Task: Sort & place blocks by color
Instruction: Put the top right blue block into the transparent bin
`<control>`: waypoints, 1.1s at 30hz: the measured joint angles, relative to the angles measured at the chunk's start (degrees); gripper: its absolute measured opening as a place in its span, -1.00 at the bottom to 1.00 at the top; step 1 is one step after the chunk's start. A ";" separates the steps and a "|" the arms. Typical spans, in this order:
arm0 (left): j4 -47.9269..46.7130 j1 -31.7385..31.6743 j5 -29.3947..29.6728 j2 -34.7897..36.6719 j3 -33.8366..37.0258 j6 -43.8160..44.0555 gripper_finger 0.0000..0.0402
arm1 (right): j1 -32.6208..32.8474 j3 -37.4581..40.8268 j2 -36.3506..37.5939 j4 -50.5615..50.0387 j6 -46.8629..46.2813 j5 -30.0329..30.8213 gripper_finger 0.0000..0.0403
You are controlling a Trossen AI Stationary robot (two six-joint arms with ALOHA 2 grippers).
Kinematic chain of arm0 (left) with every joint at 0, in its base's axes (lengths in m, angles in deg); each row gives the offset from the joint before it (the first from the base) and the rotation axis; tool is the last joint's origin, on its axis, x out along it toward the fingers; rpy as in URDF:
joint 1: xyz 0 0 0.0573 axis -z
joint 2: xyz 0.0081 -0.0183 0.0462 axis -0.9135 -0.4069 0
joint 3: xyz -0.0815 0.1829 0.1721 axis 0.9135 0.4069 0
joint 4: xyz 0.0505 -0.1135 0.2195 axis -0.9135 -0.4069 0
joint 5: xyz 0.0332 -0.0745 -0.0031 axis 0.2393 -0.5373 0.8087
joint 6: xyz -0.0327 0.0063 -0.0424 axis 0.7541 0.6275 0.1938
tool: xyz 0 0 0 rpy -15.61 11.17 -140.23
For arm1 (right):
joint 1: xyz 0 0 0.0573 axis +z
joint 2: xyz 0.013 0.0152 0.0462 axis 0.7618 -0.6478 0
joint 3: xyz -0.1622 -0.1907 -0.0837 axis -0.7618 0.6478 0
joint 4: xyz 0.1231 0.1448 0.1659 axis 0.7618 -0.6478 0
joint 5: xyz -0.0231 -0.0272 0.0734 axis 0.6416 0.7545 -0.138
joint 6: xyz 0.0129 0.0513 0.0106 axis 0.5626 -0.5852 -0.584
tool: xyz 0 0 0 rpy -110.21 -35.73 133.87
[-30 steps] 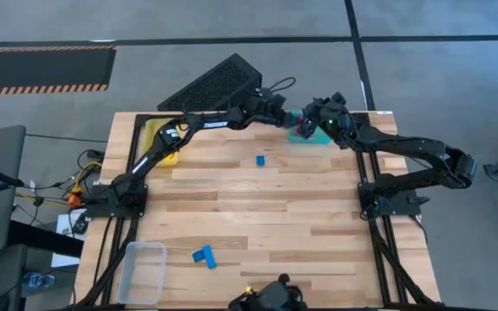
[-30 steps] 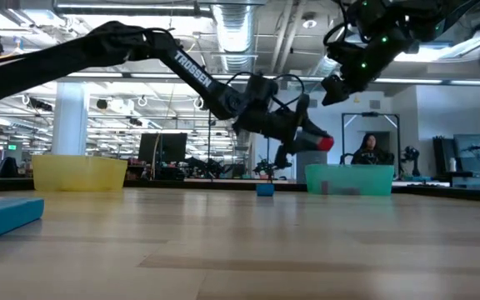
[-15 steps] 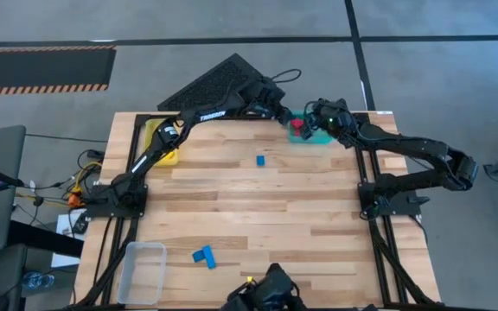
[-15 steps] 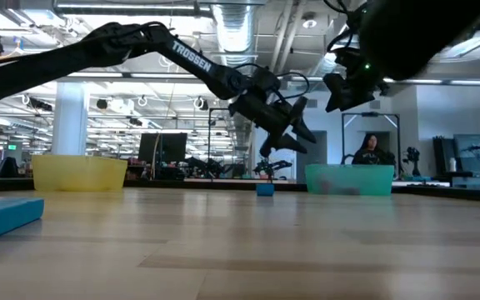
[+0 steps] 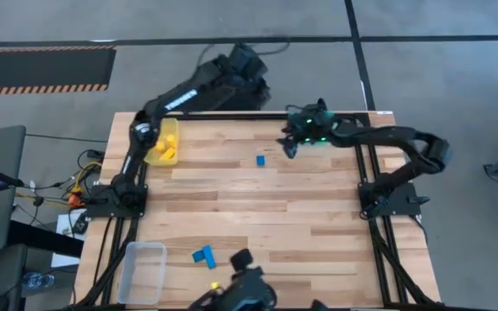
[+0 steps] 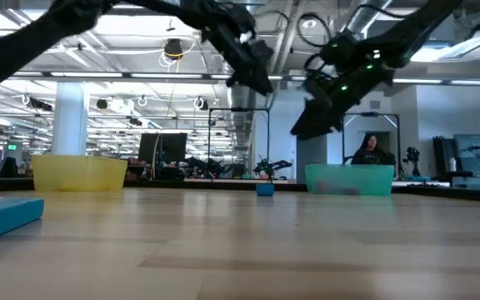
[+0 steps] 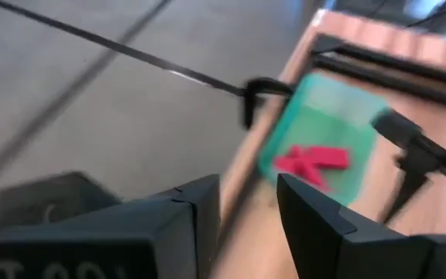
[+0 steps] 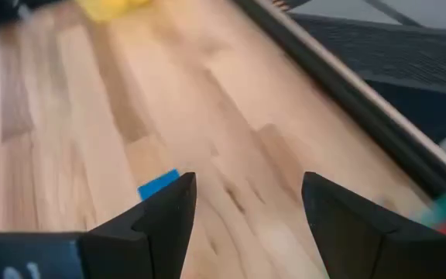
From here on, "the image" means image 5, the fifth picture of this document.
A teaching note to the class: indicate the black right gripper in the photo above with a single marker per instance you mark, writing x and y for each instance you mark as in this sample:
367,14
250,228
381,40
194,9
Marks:
314,125

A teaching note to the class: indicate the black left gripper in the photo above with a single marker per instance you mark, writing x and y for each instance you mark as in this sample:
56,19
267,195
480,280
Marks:
247,65

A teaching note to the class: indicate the long light blue block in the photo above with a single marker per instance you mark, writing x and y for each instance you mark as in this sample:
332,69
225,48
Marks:
209,258

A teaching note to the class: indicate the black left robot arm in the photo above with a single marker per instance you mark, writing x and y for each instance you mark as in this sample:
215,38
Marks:
180,98

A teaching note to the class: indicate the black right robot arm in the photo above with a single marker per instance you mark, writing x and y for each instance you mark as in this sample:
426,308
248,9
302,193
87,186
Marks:
387,134

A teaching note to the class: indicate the small blue wooden block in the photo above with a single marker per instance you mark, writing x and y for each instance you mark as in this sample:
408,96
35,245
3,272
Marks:
260,160

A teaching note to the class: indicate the black perforated computer tower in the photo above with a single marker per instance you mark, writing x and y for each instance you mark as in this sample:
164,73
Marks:
231,103

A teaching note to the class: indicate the yellow plastic bin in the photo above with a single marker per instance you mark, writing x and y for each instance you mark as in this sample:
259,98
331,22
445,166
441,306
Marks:
156,160

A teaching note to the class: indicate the dark blue wooden block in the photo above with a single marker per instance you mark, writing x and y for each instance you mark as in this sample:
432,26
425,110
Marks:
197,256

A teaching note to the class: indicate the black articulated device yellow tag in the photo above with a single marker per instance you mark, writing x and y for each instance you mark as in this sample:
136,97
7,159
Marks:
244,285

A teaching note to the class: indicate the black power adapter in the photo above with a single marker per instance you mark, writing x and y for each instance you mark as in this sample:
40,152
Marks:
95,154

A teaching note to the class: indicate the clear plastic bin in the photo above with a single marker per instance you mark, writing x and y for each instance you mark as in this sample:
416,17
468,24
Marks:
142,274

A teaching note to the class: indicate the black hazard-striped floor mat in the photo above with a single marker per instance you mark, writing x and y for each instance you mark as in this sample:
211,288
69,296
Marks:
41,67

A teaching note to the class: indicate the orange connector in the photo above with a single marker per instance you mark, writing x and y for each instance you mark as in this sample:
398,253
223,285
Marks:
74,200

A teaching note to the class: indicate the small black device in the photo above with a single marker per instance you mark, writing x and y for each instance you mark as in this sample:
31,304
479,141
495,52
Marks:
78,223

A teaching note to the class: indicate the white paper sheet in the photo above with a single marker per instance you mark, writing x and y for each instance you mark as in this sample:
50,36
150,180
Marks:
65,250

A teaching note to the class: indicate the black desk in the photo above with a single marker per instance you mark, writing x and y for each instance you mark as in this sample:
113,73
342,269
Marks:
46,238

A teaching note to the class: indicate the clear water bottle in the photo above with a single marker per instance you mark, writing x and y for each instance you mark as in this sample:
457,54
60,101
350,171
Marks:
37,281

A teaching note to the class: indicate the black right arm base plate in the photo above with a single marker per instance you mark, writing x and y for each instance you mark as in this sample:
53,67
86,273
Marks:
404,204

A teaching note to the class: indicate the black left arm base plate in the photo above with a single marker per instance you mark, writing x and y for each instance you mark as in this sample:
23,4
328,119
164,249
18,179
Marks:
102,211

